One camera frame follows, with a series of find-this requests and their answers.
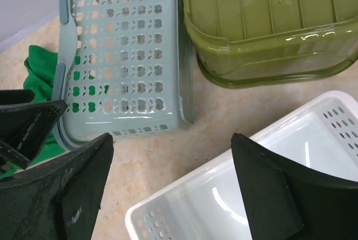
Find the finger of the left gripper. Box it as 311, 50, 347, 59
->
1, 90, 67, 170

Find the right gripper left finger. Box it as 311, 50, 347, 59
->
1, 133, 114, 239

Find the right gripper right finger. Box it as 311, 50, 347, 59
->
231, 133, 357, 239

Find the white perforated tray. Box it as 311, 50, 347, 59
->
125, 91, 357, 239

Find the light blue perforated basket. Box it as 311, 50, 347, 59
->
52, 0, 194, 150

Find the large olive green container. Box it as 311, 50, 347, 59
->
183, 0, 357, 88

